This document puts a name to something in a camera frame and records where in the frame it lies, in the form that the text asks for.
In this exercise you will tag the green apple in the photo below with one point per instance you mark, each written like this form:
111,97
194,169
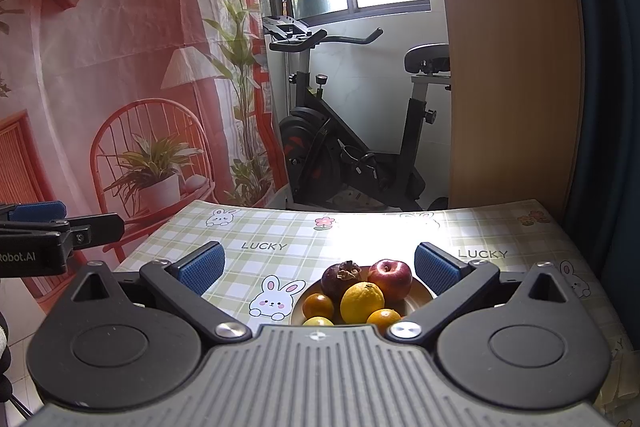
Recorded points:
317,321

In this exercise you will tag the black exercise bike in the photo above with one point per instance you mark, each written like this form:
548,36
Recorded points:
325,147

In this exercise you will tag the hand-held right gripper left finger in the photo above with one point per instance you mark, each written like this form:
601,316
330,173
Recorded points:
202,272

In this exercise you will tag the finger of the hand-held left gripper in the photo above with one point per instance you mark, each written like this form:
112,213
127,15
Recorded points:
95,229
40,212

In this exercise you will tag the plaid printed tablecloth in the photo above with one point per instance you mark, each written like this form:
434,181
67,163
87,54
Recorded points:
280,232

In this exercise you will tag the red printed wall backdrop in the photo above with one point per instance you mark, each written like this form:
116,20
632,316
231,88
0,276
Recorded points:
100,57

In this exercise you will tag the cream oval plate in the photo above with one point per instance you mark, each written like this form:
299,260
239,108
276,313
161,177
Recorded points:
409,303

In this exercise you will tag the dark blue curtain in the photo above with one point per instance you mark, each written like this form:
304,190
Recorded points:
615,57

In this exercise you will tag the red apple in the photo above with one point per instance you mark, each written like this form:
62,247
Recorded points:
392,277

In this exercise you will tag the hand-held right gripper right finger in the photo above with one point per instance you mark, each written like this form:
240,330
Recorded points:
437,272

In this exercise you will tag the dark purple mangosteen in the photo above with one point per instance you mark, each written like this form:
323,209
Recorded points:
337,289

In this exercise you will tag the wooden panel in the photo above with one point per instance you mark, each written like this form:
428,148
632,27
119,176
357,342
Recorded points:
515,57

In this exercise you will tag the yellow lemon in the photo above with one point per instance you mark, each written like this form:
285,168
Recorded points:
362,304

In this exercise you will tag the orange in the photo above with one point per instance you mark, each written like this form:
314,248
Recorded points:
382,318
318,305

